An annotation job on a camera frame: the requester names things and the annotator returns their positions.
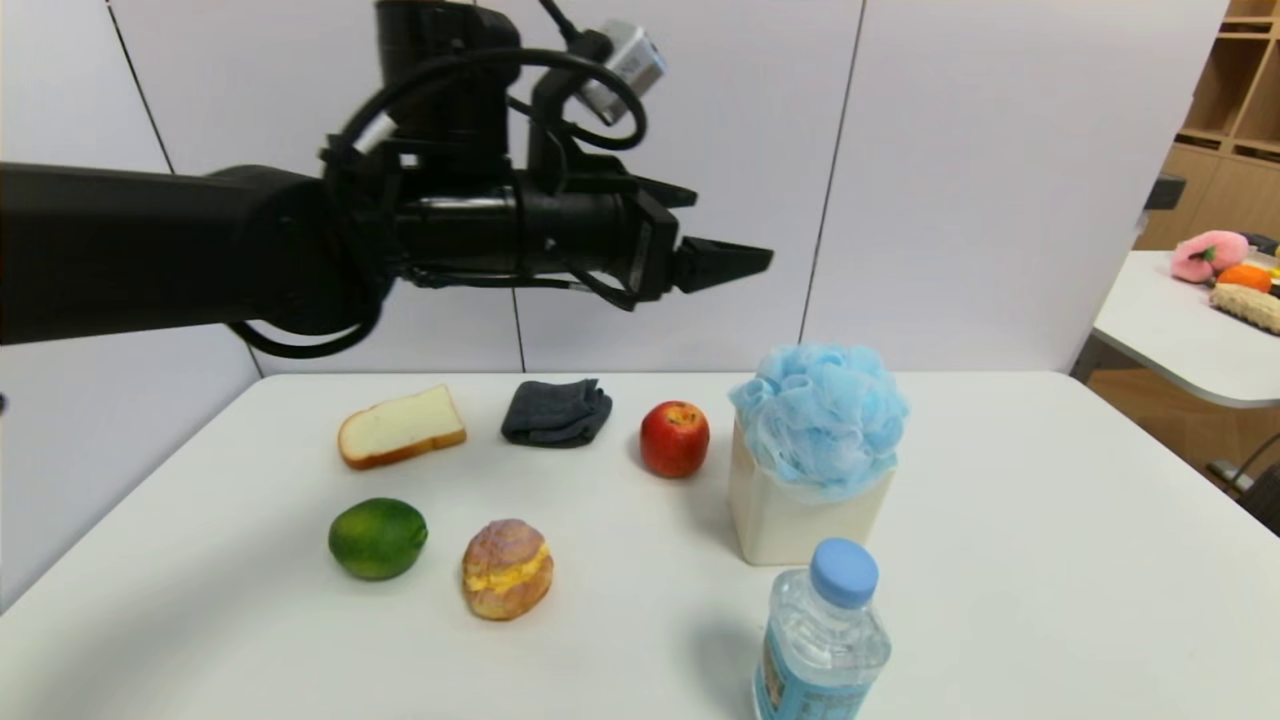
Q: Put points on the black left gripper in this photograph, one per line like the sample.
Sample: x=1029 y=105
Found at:
x=655 y=252

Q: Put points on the light blue mesh bath loofah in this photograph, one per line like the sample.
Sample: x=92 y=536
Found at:
x=820 y=415

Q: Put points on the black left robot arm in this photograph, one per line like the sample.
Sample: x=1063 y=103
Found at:
x=150 y=250

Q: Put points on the cream white plastic box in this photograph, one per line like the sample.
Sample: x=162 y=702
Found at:
x=780 y=525

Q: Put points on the red apple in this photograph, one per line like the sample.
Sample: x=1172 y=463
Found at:
x=675 y=440

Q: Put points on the folded dark grey cloth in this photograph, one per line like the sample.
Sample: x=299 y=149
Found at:
x=555 y=412

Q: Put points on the white bread slice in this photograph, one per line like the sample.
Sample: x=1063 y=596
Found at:
x=400 y=428

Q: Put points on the cream puff pastry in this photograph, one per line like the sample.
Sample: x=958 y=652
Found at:
x=507 y=570

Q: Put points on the water bottle with blue cap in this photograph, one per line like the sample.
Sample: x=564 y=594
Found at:
x=825 y=640

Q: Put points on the green lime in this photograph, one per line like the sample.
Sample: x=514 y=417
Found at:
x=378 y=538

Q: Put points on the white side table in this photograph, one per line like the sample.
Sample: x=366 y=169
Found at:
x=1170 y=330

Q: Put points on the pink plush peach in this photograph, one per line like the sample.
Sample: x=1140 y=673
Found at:
x=1208 y=256

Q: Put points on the orange fruit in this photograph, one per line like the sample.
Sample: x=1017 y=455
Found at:
x=1243 y=278

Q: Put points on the wooden shelf unit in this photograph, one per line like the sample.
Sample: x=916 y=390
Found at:
x=1230 y=130

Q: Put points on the dark chair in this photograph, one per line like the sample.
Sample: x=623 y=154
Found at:
x=1262 y=495

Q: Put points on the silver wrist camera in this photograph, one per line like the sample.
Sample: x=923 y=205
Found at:
x=625 y=65

